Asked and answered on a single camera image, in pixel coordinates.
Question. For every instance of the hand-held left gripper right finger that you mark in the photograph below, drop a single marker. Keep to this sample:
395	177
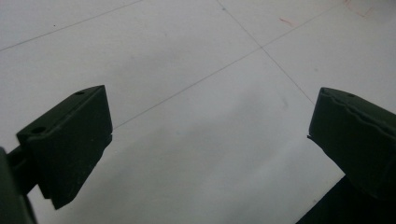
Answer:
358	143

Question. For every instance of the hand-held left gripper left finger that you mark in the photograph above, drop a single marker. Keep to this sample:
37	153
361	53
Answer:
71	146

